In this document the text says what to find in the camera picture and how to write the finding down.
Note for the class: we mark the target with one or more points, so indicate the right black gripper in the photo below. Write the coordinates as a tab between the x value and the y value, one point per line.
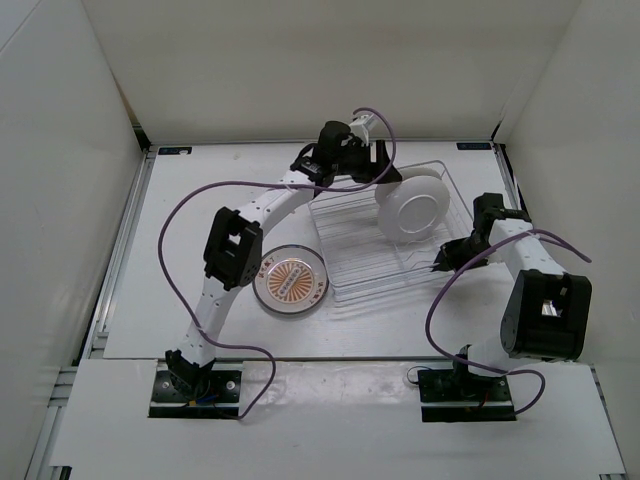
447	259

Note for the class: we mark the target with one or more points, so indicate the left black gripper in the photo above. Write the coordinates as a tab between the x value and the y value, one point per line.
374	170

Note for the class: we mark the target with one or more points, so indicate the white plate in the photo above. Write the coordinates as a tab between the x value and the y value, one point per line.
413	211
383	190

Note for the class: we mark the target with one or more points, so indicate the white wire dish rack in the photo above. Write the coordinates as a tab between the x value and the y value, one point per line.
361	261

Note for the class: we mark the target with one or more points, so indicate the orange patterned glass plate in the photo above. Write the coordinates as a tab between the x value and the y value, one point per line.
292	280

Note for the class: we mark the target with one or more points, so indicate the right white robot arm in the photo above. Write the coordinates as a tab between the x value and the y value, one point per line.
545	319

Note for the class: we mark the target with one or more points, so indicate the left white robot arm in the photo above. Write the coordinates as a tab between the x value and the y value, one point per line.
233	251

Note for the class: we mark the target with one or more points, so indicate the right blue corner label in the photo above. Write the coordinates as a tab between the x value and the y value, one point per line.
473	146

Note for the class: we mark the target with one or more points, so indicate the blue corner label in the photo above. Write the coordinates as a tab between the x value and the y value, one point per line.
183	150
473	146

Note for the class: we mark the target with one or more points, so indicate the left blue corner label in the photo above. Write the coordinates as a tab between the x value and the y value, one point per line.
183	150

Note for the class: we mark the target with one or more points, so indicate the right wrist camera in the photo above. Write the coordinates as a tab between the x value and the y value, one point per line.
487	201

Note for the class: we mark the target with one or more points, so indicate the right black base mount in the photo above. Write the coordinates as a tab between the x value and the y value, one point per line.
456	396

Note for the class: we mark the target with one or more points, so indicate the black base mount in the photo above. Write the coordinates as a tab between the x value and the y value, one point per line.
456	396
218	398

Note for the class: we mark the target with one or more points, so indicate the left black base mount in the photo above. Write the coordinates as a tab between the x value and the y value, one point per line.
218	398

